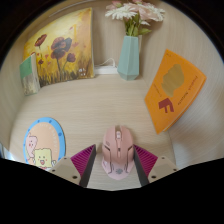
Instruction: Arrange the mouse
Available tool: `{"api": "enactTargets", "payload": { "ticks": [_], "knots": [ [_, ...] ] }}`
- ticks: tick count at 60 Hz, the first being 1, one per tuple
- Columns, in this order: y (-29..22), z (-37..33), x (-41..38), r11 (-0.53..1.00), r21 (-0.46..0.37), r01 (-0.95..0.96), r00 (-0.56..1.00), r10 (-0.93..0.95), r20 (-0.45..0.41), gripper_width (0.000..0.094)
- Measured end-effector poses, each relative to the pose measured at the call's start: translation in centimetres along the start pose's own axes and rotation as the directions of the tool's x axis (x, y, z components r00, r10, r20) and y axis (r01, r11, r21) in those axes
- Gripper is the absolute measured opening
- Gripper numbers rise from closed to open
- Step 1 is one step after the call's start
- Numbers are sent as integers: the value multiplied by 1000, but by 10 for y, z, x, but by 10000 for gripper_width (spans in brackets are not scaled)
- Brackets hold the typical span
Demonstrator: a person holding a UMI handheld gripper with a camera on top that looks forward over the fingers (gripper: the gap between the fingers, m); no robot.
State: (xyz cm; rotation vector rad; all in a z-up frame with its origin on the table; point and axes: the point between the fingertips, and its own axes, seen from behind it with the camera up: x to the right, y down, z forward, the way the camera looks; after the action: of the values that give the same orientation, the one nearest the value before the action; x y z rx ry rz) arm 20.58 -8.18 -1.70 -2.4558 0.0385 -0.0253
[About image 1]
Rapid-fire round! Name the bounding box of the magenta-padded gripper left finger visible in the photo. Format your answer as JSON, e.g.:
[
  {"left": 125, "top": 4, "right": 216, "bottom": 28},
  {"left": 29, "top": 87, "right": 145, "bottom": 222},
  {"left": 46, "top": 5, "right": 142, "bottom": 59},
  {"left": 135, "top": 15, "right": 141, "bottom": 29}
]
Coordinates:
[{"left": 49, "top": 143, "right": 98, "bottom": 188}]

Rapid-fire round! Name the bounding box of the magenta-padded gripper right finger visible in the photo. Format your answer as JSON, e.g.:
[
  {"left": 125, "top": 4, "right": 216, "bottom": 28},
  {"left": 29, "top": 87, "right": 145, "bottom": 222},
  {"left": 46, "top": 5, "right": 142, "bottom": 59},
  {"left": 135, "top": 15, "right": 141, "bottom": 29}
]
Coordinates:
[{"left": 133, "top": 144, "right": 180, "bottom": 188}]

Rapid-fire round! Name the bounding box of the pink computer mouse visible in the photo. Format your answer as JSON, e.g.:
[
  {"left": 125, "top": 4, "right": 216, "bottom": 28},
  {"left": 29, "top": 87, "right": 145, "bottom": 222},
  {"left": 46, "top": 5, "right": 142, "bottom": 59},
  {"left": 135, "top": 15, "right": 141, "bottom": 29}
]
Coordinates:
[{"left": 101, "top": 124, "right": 135, "bottom": 181}]

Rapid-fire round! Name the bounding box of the round cartoon mouse pad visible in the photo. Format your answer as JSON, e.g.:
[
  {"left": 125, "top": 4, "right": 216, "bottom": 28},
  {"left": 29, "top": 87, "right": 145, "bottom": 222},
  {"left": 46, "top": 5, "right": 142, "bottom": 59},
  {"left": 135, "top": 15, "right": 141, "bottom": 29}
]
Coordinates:
[{"left": 22, "top": 116, "right": 67, "bottom": 170}]

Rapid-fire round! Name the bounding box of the orange book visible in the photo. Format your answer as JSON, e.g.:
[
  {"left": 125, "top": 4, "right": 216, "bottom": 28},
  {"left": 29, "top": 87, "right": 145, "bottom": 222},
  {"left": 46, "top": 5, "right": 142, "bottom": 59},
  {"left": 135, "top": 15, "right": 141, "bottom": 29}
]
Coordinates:
[{"left": 144, "top": 48, "right": 208, "bottom": 135}]

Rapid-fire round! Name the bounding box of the green book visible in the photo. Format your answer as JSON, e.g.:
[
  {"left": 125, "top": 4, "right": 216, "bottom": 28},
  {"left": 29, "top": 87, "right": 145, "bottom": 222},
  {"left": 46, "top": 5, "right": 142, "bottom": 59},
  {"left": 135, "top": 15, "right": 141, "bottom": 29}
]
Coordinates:
[{"left": 18, "top": 53, "right": 42, "bottom": 97}]

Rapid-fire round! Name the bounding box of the white power strip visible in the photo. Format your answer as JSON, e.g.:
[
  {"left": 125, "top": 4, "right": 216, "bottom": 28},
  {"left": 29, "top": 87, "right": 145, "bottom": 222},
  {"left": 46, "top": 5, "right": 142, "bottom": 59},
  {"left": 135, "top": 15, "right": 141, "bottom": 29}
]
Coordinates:
[{"left": 93, "top": 58, "right": 119, "bottom": 75}]

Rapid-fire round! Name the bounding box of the teal faceted vase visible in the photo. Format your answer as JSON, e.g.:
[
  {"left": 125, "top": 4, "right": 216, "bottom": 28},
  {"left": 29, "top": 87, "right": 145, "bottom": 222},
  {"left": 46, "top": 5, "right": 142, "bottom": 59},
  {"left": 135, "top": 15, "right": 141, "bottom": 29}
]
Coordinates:
[{"left": 116, "top": 34, "right": 141, "bottom": 82}]

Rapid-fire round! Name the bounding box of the yellow poppy flower painting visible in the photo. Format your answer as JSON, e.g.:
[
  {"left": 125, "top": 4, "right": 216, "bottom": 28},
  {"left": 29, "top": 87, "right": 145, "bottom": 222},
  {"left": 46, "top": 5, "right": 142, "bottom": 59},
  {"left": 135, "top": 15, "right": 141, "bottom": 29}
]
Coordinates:
[{"left": 22, "top": 7, "right": 96, "bottom": 88}]

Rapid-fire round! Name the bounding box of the pink and white flower bouquet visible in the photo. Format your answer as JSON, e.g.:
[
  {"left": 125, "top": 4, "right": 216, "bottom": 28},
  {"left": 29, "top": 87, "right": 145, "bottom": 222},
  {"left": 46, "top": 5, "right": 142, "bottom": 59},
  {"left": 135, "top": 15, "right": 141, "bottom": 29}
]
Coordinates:
[{"left": 104, "top": 0, "right": 166, "bottom": 38}]

